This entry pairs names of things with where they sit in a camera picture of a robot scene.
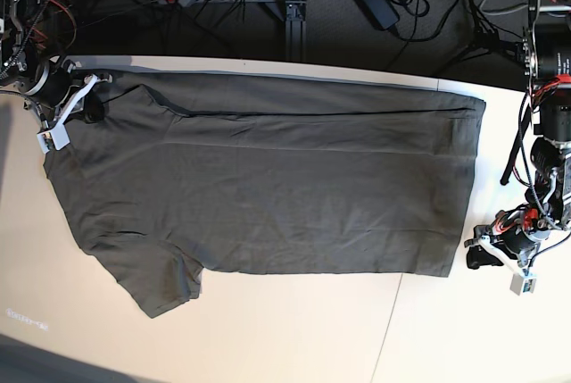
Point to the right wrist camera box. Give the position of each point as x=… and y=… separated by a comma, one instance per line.
x=53, y=139

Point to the dark grey T-shirt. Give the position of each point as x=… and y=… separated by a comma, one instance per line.
x=190, y=172

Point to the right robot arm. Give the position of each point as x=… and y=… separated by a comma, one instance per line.
x=34, y=62

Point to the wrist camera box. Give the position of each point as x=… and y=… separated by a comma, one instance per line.
x=523, y=283
x=53, y=139

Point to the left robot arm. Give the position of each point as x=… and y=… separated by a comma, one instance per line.
x=542, y=143

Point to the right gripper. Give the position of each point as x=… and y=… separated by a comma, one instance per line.
x=51, y=89

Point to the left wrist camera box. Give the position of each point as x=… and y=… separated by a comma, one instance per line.
x=523, y=283

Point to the aluminium table frame post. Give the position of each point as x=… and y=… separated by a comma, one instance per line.
x=295, y=30

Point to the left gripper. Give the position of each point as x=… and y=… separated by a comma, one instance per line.
x=511, y=240

